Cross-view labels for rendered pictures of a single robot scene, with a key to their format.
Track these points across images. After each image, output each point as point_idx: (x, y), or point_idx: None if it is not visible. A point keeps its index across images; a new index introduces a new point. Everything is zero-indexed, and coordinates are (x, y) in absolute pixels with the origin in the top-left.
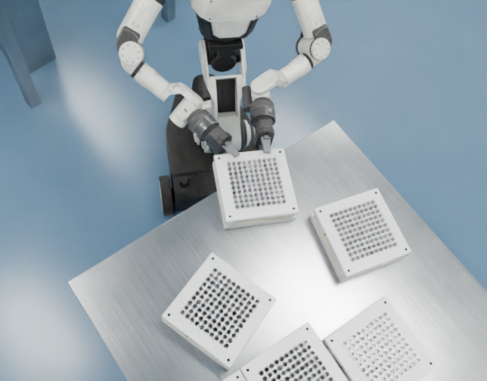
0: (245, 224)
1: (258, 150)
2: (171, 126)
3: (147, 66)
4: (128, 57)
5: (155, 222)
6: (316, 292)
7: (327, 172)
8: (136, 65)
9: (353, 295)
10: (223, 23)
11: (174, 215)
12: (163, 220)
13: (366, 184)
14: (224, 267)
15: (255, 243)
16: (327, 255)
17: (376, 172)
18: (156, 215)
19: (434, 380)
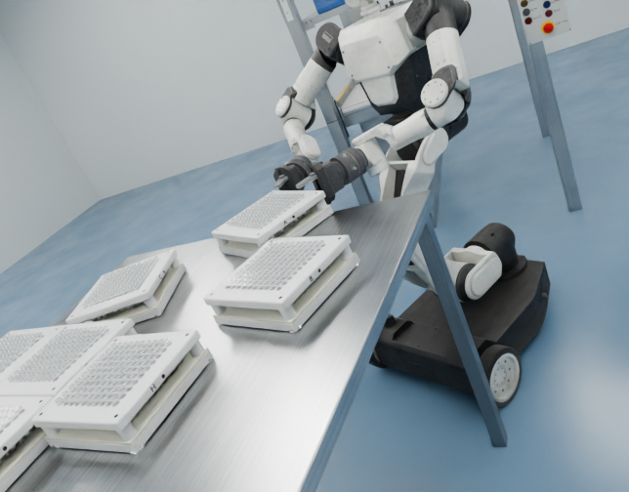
0: (230, 248)
1: (303, 190)
2: None
3: (293, 120)
4: (278, 108)
5: (364, 372)
6: (192, 322)
7: (353, 231)
8: (284, 117)
9: (207, 341)
10: (369, 83)
11: (386, 374)
12: (373, 374)
13: (374, 250)
14: (162, 260)
15: (222, 268)
16: None
17: (402, 242)
18: (372, 366)
19: (120, 472)
